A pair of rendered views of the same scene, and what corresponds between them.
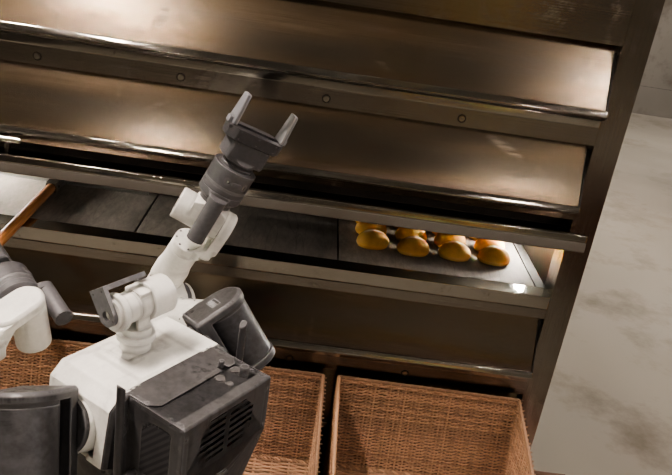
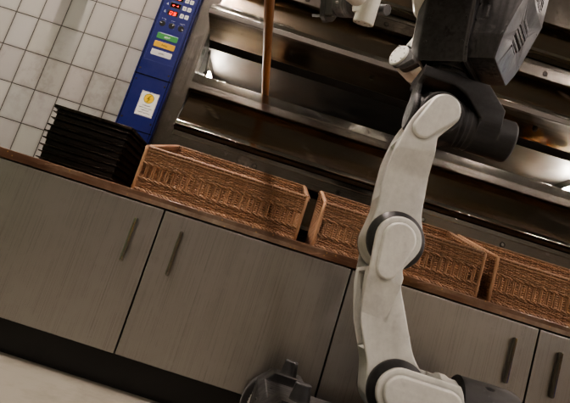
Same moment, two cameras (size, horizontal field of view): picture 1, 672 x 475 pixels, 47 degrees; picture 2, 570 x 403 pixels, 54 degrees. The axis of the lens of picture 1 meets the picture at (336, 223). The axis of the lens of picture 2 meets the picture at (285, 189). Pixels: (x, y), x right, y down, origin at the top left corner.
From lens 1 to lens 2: 1.80 m
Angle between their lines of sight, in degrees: 32
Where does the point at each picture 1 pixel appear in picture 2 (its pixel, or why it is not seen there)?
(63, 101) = (315, 26)
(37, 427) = not seen: outside the picture
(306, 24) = not seen: hidden behind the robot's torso
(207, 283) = (373, 157)
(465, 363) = (548, 237)
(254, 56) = not seen: hidden behind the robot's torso
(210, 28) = (408, 2)
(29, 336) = (371, 7)
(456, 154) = (540, 96)
